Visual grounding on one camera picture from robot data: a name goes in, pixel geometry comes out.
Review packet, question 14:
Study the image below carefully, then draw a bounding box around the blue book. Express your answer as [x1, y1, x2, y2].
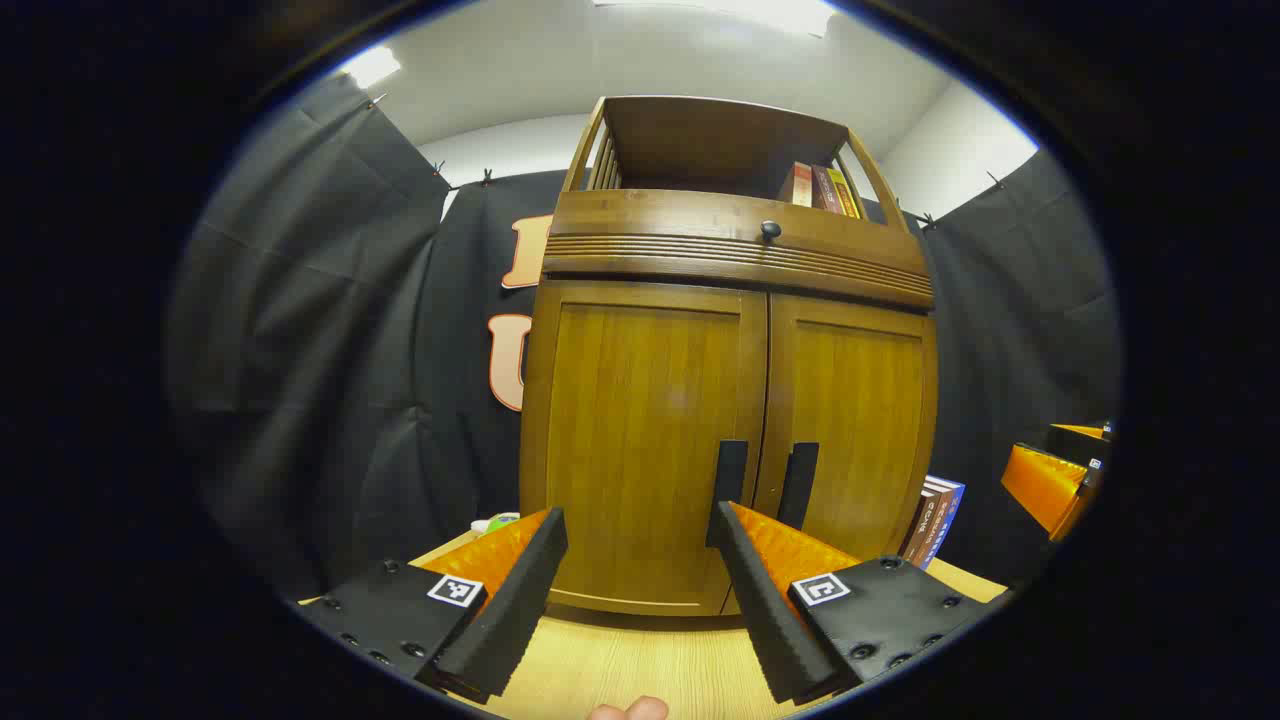
[920, 476, 967, 571]

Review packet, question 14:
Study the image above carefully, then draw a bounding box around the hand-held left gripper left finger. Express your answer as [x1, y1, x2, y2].
[300, 506, 569, 705]

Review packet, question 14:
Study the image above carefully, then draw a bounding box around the reddish brown book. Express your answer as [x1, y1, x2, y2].
[905, 480, 946, 569]

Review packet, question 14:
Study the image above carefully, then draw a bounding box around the wooden double-door shoe cabinet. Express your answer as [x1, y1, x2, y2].
[518, 95, 941, 618]

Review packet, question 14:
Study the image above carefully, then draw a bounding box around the ceiling light panel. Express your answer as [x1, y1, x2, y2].
[338, 45, 403, 91]
[590, 0, 841, 39]

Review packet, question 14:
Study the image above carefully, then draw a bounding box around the wooden shoe cabinet door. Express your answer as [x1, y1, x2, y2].
[745, 292, 939, 566]
[520, 280, 769, 616]

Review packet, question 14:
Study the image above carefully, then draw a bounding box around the black door handle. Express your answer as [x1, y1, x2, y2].
[712, 440, 749, 509]
[777, 442, 820, 531]

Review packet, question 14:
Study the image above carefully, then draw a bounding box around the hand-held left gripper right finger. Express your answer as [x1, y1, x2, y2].
[706, 500, 991, 706]

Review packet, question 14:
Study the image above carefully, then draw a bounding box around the wooden cabinet drawer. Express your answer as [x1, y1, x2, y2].
[540, 190, 936, 309]

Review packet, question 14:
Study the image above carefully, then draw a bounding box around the dark brown book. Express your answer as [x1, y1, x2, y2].
[897, 488, 926, 561]

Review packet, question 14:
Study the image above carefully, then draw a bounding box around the black backdrop cloth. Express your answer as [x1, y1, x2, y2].
[165, 75, 1126, 601]

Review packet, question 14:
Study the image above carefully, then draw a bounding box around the yellow book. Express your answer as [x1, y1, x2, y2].
[826, 168, 863, 219]

